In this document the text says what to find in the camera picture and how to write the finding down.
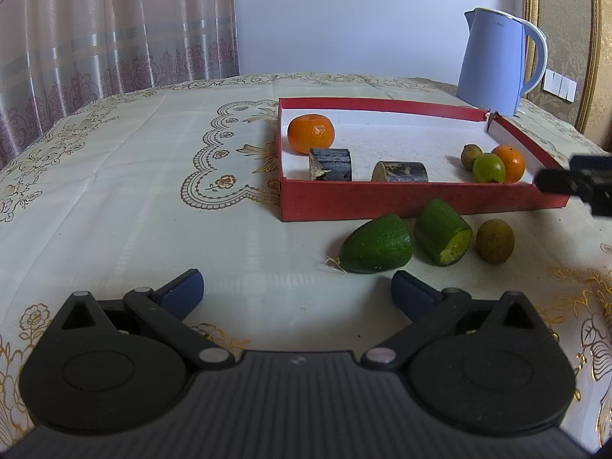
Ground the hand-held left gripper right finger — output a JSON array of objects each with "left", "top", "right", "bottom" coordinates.
[{"left": 361, "top": 270, "right": 558, "bottom": 371}]

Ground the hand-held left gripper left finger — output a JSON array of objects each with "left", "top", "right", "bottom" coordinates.
[{"left": 52, "top": 269, "right": 236, "bottom": 370}]

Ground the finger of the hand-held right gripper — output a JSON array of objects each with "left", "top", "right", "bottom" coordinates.
[{"left": 534, "top": 154, "right": 612, "bottom": 217}]

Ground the orange tangerine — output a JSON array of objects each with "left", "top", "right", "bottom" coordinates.
[
  {"left": 492, "top": 145, "right": 527, "bottom": 184},
  {"left": 287, "top": 114, "right": 335, "bottom": 156}
]

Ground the tapered cucumber piece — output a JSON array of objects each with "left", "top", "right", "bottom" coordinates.
[{"left": 339, "top": 213, "right": 413, "bottom": 274}]

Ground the light green round fruit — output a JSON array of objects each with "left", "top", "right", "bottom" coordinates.
[{"left": 472, "top": 153, "right": 506, "bottom": 184}]

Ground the short cucumber piece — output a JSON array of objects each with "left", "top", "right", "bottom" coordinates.
[{"left": 413, "top": 199, "right": 474, "bottom": 267}]

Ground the brown kiwi fruit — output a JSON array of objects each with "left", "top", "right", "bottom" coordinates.
[{"left": 475, "top": 219, "right": 516, "bottom": 264}]

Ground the brown longan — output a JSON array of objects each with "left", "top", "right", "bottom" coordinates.
[{"left": 460, "top": 144, "right": 483, "bottom": 171}]

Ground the red cardboard box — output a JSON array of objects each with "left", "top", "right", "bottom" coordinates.
[{"left": 277, "top": 97, "right": 572, "bottom": 223}]

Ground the cream embroidered tablecloth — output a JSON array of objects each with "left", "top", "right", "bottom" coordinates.
[{"left": 0, "top": 73, "right": 612, "bottom": 459}]

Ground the light blue electric kettle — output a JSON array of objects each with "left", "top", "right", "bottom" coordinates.
[{"left": 456, "top": 8, "right": 549, "bottom": 118}]

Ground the beige patterned curtain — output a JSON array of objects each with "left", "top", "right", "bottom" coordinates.
[{"left": 0, "top": 0, "right": 240, "bottom": 173}]

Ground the white wall switch panel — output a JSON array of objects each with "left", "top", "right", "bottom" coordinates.
[{"left": 542, "top": 69, "right": 578, "bottom": 103}]

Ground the gold wall frame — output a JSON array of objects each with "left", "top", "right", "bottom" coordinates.
[{"left": 522, "top": 0, "right": 604, "bottom": 135}]

